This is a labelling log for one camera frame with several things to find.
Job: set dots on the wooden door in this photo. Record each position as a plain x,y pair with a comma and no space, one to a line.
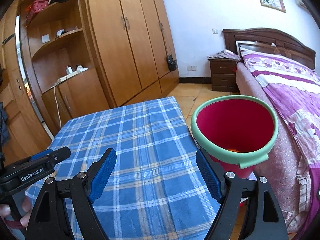
15,117

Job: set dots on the black hanging bag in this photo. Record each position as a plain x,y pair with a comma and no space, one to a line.
172,65

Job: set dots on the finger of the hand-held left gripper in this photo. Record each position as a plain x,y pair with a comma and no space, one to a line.
61,153
40,155

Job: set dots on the dark wooden headboard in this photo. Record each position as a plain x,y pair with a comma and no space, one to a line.
275,38

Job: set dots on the small white device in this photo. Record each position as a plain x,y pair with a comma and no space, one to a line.
60,33

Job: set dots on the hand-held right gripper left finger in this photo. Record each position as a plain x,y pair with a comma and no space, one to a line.
103,175

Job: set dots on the blue hanging garment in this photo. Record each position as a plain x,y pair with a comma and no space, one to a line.
3,125

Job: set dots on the red patterned box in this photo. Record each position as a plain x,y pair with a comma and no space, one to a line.
37,7

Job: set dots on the person's left hand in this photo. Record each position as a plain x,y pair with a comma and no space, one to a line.
26,203

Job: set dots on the dark wooden nightstand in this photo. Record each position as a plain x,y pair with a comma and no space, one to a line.
222,75

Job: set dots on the white tissue on shelf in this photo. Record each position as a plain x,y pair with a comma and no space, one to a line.
81,68

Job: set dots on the wall air conditioner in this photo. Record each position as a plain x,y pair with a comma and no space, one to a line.
302,4

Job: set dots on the folded floral clothes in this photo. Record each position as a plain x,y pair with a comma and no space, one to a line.
225,55

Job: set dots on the blue plaid tablecloth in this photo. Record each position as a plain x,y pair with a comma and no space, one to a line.
150,155

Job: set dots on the wooden corner shelf unit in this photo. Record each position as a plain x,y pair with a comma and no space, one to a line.
75,92

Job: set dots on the white power strip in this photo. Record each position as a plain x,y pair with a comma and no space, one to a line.
67,76

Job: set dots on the wooden wardrobe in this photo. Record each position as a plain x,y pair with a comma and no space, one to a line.
130,42

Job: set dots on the white charger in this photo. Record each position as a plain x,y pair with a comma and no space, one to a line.
69,70

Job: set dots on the purple floral bedspread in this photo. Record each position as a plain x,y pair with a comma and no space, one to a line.
295,92

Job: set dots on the red bucket with green rim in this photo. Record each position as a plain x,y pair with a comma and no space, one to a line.
232,125

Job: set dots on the white wall socket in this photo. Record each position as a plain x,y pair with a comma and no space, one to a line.
191,68

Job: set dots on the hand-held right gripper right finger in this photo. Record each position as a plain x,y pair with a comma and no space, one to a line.
208,177

